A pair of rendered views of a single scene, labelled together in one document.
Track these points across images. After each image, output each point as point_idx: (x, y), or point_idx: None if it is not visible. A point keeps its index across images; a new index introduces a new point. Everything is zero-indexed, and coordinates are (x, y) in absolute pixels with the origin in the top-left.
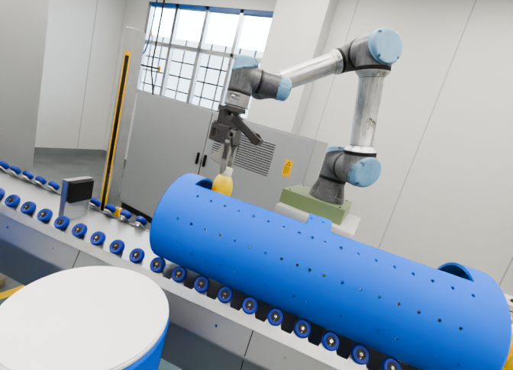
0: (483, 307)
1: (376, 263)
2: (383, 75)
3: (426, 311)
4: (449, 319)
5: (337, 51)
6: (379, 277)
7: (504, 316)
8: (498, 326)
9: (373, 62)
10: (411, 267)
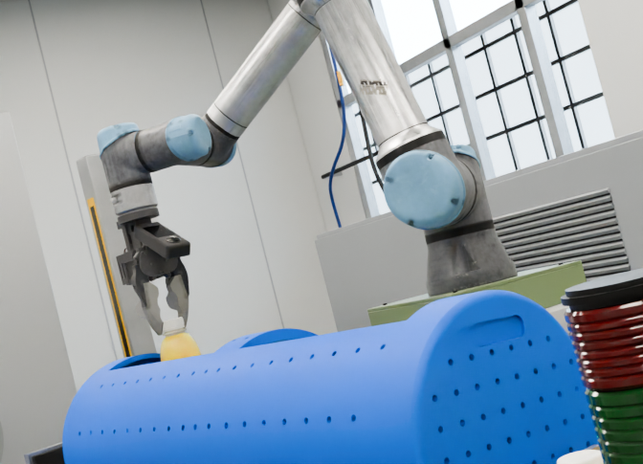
0: (387, 361)
1: (269, 366)
2: None
3: (313, 413)
4: (339, 409)
5: None
6: (265, 388)
7: (411, 359)
8: (399, 382)
9: None
10: (316, 346)
